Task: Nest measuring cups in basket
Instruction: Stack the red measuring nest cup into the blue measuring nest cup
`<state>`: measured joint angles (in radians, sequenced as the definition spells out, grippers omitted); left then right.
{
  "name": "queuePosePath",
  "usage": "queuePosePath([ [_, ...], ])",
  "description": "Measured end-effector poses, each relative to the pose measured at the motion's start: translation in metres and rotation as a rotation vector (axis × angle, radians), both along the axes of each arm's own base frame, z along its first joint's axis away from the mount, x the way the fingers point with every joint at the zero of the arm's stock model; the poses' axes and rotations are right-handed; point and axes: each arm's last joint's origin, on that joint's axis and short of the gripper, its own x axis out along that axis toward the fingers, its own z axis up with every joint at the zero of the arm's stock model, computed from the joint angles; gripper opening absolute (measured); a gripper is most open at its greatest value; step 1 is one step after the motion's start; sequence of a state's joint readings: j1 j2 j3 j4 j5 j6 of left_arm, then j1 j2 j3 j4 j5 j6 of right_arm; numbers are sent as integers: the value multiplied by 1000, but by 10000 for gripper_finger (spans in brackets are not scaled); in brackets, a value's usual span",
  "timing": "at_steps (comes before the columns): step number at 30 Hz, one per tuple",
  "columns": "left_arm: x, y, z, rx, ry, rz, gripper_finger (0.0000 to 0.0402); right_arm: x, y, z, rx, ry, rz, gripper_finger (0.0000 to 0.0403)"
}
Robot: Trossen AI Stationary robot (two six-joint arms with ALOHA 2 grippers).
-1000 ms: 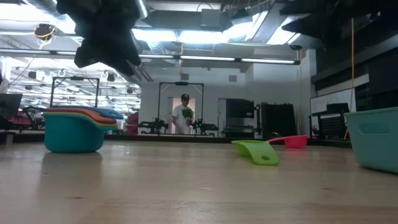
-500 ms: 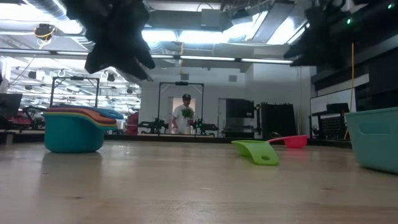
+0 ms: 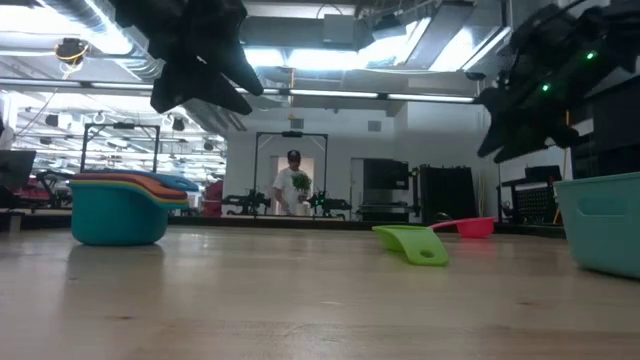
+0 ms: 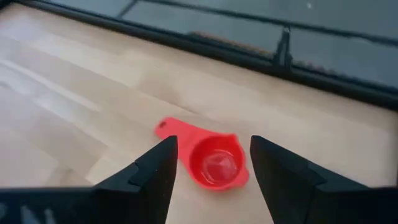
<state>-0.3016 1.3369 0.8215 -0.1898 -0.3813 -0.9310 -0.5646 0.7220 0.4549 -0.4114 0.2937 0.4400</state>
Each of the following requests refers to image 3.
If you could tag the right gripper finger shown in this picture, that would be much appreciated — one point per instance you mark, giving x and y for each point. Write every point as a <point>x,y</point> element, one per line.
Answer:
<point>545,137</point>
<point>500,130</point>

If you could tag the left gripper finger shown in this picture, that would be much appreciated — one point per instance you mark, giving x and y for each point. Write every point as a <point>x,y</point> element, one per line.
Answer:
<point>235,70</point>
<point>185,85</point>

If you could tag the blue measuring cup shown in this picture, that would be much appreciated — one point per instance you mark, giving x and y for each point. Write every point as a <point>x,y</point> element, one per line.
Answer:
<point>180,182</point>

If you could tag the red measuring cup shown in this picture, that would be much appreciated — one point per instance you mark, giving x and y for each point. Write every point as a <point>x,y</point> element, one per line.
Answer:
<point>475,228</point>

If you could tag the orange measuring cup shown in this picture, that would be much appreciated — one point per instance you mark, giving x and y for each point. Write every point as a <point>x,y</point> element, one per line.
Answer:
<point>160,190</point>

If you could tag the teal plastic basket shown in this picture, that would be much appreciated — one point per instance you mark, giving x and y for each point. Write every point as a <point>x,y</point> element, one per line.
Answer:
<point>605,235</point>

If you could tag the green measuring cup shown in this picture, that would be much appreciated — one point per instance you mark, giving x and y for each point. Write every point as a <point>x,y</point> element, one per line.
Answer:
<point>420,245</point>

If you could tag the large teal measuring cup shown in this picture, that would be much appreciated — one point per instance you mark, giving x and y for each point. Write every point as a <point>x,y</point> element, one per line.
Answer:
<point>115,225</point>

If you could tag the background black robot arm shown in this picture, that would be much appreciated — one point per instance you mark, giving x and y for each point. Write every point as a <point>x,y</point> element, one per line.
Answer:
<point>332,202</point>
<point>250,200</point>

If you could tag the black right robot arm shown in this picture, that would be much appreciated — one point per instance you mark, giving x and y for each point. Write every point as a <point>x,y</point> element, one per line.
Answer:
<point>625,30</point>

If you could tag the black perforated rack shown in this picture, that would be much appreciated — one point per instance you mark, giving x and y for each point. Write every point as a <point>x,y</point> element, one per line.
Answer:
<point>537,205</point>

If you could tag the black tall cabinet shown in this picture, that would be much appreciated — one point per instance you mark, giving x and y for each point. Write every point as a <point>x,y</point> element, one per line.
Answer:
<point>447,192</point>

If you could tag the long ceiling light bar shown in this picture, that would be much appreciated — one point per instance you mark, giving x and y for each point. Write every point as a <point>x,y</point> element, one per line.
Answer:
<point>330,93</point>

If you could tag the red chair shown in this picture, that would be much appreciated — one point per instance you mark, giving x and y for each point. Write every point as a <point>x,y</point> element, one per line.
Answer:
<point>214,197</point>

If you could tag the black monitor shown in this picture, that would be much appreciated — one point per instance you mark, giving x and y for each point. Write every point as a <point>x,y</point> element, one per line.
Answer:
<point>385,174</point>

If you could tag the person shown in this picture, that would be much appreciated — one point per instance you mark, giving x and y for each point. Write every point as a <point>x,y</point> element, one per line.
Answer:
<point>286,187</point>

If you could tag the potted green plant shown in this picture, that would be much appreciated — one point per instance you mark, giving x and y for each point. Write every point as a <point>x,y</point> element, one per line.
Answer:
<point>301,181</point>

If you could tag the dark angled monitor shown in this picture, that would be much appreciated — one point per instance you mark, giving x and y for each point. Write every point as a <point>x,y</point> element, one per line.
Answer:
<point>15,170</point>

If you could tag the black gantry frame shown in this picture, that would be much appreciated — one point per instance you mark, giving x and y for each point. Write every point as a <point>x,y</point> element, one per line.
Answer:
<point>122,126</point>
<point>291,134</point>

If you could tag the black aluminium table frame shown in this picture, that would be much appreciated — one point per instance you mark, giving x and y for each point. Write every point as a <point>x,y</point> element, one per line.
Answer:
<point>300,223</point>

